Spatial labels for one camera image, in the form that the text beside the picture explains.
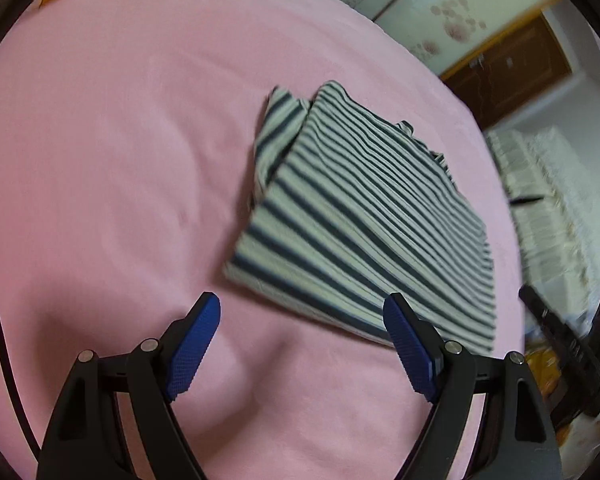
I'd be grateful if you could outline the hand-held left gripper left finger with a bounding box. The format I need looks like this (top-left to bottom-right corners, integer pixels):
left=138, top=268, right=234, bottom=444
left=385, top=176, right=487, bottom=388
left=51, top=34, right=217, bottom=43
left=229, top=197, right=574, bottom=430
left=36, top=291, right=222, bottom=480

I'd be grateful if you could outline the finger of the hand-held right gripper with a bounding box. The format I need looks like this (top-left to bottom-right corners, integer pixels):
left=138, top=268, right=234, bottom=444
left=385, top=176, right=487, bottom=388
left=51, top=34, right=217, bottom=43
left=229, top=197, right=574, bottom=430
left=519, top=285, right=600, bottom=417

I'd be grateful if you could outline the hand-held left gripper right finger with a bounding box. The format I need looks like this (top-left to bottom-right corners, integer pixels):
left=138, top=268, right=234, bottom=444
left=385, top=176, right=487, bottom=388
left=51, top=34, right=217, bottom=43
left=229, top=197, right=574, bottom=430
left=382, top=292, right=563, bottom=480

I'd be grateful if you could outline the striped turtleneck shirt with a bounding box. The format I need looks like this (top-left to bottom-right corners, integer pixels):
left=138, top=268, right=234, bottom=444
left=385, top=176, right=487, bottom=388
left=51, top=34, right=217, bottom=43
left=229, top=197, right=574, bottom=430
left=224, top=80, right=497, bottom=354

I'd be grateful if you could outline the yellow patterned cloth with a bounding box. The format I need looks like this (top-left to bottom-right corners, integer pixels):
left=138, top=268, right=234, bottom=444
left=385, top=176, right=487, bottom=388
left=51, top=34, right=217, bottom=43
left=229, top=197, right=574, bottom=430
left=524, top=342, right=600, bottom=478

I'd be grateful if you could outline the cream striped quilt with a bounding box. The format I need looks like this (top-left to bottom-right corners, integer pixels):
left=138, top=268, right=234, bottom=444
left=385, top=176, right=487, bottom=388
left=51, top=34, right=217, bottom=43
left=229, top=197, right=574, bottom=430
left=485, top=127, right=600, bottom=323

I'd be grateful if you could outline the pink bed sheet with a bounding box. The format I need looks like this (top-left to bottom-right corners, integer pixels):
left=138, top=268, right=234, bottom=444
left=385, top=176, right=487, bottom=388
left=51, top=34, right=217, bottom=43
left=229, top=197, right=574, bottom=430
left=0, top=0, right=528, bottom=480

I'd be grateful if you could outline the brown wooden door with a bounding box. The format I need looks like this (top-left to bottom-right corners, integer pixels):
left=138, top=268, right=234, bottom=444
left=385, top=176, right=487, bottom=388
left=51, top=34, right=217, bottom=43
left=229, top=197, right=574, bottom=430
left=440, top=12, right=574, bottom=130

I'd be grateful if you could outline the floral panel wardrobe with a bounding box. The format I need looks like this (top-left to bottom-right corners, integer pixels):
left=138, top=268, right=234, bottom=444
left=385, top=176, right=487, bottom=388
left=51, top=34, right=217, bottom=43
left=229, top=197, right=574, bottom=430
left=270, top=0, right=565, bottom=80

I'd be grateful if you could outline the black cable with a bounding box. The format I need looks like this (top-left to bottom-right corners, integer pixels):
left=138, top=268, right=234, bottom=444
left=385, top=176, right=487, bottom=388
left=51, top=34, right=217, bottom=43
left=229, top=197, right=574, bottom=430
left=0, top=269, right=41, bottom=462

